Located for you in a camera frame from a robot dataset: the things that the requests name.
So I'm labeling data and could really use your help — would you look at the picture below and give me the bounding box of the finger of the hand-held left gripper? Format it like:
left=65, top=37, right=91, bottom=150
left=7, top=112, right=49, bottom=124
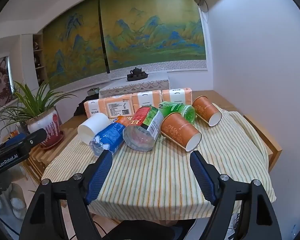
left=21, top=129, right=48, bottom=152
left=4, top=133, right=26, bottom=147

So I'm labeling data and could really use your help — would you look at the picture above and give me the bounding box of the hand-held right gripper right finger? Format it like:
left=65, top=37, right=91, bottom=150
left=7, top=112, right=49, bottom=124
left=189, top=151, right=283, bottom=240

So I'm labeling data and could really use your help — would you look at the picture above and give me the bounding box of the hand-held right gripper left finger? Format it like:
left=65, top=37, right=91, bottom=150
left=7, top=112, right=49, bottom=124
left=19, top=149, right=113, bottom=240

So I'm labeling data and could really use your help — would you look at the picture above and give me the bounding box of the orange patterned paper cup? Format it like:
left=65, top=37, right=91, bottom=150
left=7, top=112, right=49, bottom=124
left=192, top=95, right=222, bottom=127
left=161, top=112, right=202, bottom=152

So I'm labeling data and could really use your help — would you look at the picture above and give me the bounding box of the white paper cup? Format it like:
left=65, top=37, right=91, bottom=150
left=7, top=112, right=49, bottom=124
left=77, top=112, right=111, bottom=145

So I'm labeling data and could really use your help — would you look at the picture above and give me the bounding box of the potted green plant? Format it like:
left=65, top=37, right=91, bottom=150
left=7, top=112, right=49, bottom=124
left=0, top=80, right=78, bottom=147

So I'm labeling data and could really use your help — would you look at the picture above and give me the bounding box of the red plant saucer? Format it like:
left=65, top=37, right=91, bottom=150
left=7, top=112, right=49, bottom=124
left=39, top=130, right=65, bottom=150

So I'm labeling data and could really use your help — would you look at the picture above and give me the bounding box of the wooden slatted stand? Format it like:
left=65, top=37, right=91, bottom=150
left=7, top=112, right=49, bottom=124
left=22, top=127, right=77, bottom=180

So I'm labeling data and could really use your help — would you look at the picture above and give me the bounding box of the blue label plastic bottle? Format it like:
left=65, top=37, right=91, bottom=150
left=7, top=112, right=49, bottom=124
left=89, top=116, right=130, bottom=157

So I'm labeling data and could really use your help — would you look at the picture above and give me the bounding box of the striped yellow tablecloth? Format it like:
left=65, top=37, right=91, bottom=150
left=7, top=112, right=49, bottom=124
left=41, top=105, right=277, bottom=222

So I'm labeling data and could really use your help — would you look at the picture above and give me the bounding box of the black bag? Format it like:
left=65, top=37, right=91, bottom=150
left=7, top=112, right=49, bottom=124
left=73, top=94, right=101, bottom=117

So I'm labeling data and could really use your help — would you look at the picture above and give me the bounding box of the orange white tissue pack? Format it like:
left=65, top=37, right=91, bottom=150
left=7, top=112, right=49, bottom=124
left=84, top=99, right=108, bottom=119
left=132, top=91, right=164, bottom=111
left=104, top=97, right=136, bottom=119
left=162, top=88, right=193, bottom=106

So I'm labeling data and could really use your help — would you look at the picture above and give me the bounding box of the red green label plastic bottle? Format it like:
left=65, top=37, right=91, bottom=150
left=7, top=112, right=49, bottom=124
left=122, top=106, right=164, bottom=152

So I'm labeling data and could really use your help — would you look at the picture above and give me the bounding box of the side table with patterned cloth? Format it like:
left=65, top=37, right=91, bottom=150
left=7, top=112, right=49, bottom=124
left=99, top=72, right=170, bottom=99

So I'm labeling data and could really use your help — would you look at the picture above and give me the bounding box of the dark tea tray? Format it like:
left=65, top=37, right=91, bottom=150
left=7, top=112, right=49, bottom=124
left=126, top=72, right=149, bottom=82

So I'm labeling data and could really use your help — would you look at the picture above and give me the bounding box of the dark teapot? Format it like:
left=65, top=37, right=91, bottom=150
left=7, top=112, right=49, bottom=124
left=129, top=67, right=144, bottom=77

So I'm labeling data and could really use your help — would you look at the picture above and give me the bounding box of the air conditioner pipe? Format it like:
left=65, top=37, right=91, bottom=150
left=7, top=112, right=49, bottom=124
left=191, top=0, right=209, bottom=12

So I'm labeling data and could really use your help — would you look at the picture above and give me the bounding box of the wooden wall shelf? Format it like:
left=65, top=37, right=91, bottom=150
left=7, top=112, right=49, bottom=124
left=32, top=33, right=48, bottom=86

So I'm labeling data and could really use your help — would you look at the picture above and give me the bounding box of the landscape wall painting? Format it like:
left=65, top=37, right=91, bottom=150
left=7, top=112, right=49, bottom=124
left=42, top=1, right=110, bottom=88
left=99, top=0, right=207, bottom=74

